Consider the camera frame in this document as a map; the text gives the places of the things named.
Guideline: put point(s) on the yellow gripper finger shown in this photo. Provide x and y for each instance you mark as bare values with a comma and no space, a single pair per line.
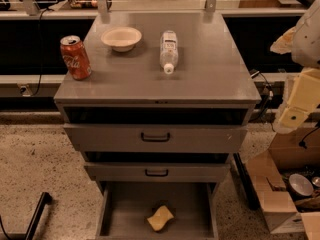
301,97

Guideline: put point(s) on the yellow sponge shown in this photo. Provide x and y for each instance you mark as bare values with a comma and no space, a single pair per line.
160,218

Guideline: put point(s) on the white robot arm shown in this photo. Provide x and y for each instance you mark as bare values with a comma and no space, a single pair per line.
303,40

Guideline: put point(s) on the grey metal drawer cabinet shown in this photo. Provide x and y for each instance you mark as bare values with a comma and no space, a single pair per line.
210,85

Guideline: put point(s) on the grey open bottom drawer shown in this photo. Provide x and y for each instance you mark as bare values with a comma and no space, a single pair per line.
127,205

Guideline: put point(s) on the grey middle drawer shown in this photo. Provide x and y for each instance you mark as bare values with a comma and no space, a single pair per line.
156,172

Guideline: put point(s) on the grey top drawer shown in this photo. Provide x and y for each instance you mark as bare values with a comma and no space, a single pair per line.
155,138

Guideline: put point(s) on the brown cardboard box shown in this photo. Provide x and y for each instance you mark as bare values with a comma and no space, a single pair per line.
285,211

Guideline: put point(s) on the white bowl in box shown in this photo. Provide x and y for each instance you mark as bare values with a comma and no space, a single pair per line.
300,185

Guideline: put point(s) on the clear plastic water bottle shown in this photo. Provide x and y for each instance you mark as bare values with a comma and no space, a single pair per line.
169,51

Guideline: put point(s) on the white paper bowl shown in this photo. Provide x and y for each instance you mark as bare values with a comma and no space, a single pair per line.
121,39

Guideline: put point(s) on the red cola can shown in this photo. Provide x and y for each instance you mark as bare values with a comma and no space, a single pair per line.
75,57

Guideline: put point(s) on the black metal stand leg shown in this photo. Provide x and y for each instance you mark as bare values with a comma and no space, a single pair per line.
44,200

